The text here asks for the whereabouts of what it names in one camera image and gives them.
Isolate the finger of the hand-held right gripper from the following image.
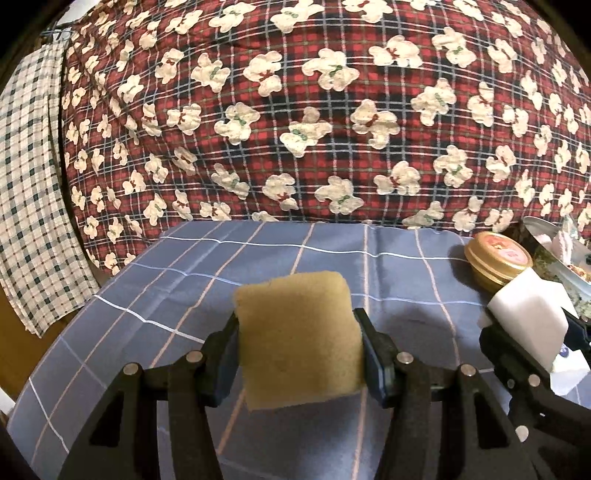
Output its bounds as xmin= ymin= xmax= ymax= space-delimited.
xmin=563 ymin=310 xmax=591 ymax=358
xmin=478 ymin=318 xmax=591 ymax=480

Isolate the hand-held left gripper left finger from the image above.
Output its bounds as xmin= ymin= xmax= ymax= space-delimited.
xmin=58 ymin=311 xmax=241 ymax=480

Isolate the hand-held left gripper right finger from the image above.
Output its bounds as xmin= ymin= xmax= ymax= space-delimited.
xmin=353 ymin=307 xmax=539 ymax=480

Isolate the white sponge block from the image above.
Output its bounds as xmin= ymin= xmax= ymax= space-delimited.
xmin=479 ymin=268 xmax=570 ymax=373

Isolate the yellow sponge block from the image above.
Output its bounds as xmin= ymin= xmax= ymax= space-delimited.
xmin=233 ymin=271 xmax=365 ymax=411

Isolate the patterned metal tin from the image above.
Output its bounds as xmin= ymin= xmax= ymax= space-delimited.
xmin=521 ymin=216 xmax=591 ymax=320

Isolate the blue plaid tablecloth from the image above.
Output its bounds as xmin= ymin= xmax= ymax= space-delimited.
xmin=6 ymin=220 xmax=591 ymax=480

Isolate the round gold tin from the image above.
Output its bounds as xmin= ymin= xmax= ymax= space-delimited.
xmin=464 ymin=231 xmax=534 ymax=294

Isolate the green white checked cloth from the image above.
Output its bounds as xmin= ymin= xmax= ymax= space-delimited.
xmin=0 ymin=41 xmax=100 ymax=339

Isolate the red plaid bear blanket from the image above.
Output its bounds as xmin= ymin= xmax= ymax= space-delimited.
xmin=58 ymin=0 xmax=591 ymax=278

